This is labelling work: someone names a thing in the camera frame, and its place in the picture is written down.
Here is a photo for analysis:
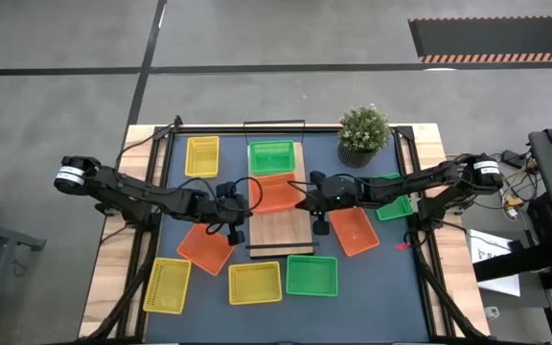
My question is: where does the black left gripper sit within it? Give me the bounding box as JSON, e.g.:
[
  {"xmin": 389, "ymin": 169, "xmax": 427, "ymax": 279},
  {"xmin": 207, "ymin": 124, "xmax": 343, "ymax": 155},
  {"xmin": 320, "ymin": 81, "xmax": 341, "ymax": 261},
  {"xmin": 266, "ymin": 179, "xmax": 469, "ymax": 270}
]
[{"xmin": 207, "ymin": 180, "xmax": 258, "ymax": 247}]

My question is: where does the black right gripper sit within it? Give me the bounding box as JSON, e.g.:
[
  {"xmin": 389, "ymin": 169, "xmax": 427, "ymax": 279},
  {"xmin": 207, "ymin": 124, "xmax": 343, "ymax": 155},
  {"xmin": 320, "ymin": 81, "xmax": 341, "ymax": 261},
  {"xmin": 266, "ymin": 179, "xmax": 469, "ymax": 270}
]
[{"xmin": 296, "ymin": 171, "xmax": 357, "ymax": 237}]

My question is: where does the orange plastic slotted basket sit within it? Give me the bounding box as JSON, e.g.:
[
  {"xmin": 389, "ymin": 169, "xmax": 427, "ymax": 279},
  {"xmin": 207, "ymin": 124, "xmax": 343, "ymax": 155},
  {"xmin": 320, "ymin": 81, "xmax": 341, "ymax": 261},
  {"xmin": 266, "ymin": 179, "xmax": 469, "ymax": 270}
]
[
  {"xmin": 175, "ymin": 222, "xmax": 237, "ymax": 278},
  {"xmin": 328, "ymin": 206, "xmax": 381, "ymax": 259},
  {"xmin": 248, "ymin": 172, "xmax": 305, "ymax": 215}
]

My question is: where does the wooden shelf black metal frame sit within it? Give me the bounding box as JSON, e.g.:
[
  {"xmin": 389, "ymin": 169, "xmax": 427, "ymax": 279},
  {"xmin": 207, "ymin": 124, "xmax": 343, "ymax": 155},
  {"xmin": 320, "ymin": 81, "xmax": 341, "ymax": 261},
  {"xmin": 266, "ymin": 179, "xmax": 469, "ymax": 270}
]
[{"xmin": 242, "ymin": 119, "xmax": 320, "ymax": 261}]

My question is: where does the green plastic slotted basket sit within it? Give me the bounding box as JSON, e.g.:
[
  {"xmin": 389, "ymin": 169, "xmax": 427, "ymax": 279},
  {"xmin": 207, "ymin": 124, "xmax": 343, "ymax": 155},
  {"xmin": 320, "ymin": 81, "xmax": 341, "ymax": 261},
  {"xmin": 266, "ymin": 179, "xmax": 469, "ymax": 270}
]
[
  {"xmin": 247, "ymin": 139, "xmax": 297, "ymax": 176},
  {"xmin": 374, "ymin": 172, "xmax": 415, "ymax": 222},
  {"xmin": 285, "ymin": 254, "xmax": 339, "ymax": 298}
]

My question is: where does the yellow plastic slotted basket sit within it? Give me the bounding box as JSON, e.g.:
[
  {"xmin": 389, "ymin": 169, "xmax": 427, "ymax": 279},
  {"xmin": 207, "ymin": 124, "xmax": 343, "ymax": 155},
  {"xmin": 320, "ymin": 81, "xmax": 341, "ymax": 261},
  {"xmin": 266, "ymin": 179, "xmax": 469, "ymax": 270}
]
[
  {"xmin": 227, "ymin": 261, "xmax": 284, "ymax": 307},
  {"xmin": 142, "ymin": 257, "xmax": 193, "ymax": 315},
  {"xmin": 184, "ymin": 135, "xmax": 220, "ymax": 179}
]

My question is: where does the potted plant ribbed grey pot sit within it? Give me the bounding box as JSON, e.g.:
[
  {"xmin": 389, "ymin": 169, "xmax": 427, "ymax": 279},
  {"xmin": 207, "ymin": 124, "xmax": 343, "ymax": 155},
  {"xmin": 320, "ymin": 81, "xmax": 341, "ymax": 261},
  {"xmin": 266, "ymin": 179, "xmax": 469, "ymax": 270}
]
[{"xmin": 336, "ymin": 103, "xmax": 393, "ymax": 170}]

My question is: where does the white paper sheet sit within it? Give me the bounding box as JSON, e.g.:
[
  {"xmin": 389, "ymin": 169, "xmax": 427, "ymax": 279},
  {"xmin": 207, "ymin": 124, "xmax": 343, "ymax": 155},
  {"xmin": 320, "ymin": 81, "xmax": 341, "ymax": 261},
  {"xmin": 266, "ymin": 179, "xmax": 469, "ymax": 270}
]
[{"xmin": 467, "ymin": 228, "xmax": 522, "ymax": 298}]

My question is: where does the black power adapter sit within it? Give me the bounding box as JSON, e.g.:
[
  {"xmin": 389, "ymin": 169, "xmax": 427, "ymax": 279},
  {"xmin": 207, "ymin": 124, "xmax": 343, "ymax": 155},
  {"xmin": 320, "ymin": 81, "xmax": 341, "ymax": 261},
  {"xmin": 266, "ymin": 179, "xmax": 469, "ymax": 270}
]
[{"xmin": 501, "ymin": 149, "xmax": 526, "ymax": 169}]

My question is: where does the black ramp hazard stripe edge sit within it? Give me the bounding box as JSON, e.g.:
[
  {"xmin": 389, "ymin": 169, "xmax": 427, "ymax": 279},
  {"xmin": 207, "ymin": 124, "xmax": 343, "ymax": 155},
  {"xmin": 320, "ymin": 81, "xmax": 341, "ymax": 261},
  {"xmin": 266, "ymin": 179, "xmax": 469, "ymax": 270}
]
[{"xmin": 408, "ymin": 15, "xmax": 552, "ymax": 64}]

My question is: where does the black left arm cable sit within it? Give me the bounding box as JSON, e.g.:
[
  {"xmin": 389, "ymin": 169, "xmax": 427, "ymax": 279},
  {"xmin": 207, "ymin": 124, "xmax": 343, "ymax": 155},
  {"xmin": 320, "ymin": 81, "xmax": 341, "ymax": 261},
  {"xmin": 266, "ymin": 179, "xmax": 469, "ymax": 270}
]
[{"xmin": 177, "ymin": 175, "xmax": 264, "ymax": 215}]

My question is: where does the black metal rig frame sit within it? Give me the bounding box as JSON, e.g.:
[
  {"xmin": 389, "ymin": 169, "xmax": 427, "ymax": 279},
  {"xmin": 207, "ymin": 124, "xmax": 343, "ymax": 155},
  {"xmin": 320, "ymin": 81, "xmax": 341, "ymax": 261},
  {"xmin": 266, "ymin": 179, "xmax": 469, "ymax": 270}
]
[{"xmin": 72, "ymin": 114, "xmax": 495, "ymax": 345}]

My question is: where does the tangled cable bundle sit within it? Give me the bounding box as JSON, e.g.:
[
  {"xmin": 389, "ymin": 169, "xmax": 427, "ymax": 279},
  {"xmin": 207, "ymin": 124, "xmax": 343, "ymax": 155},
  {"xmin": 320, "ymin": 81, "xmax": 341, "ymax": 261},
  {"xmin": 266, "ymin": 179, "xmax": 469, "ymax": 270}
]
[{"xmin": 494, "ymin": 151, "xmax": 543, "ymax": 226}]

